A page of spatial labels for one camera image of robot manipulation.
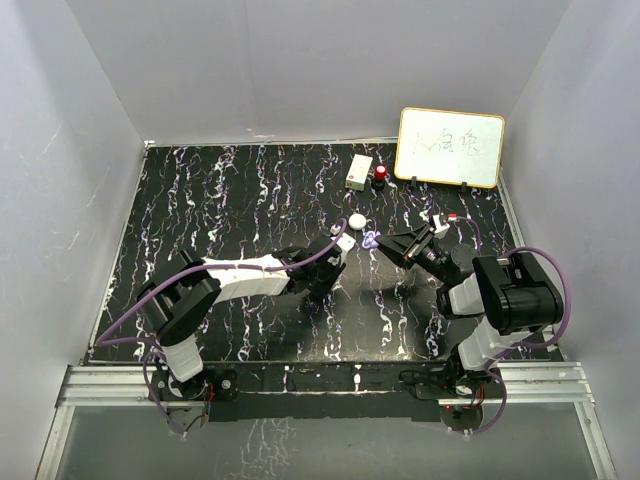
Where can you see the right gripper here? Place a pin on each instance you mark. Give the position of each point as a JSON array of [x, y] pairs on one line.
[[418, 239]]

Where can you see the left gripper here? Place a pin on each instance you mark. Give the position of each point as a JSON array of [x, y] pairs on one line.
[[334, 270]]

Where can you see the purple round earbud case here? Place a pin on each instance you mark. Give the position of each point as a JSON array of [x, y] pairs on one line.
[[369, 241]]

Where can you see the white earbud charging case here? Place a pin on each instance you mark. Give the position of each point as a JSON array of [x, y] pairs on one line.
[[357, 222]]

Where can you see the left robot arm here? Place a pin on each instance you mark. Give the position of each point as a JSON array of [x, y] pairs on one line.
[[190, 285]]

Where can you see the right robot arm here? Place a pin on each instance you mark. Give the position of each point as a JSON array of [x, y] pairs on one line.
[[512, 295]]

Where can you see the red emergency stop button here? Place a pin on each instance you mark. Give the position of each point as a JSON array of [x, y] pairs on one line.
[[379, 179]]

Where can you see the white cardboard box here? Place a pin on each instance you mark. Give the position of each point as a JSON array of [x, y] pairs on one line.
[[358, 172]]

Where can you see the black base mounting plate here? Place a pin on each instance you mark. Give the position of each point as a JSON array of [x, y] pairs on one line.
[[233, 391]]

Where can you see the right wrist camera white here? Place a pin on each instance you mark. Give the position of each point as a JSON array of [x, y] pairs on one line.
[[440, 225]]

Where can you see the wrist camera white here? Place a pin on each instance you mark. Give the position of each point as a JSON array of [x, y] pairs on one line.
[[440, 225], [344, 241]]

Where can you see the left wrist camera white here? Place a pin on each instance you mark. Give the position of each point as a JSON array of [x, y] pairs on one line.
[[344, 241]]

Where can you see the white whiteboard yellow frame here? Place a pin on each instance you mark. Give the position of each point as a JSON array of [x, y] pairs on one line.
[[449, 147]]

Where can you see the aluminium frame rail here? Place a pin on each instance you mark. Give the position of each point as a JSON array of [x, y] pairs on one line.
[[104, 428]]

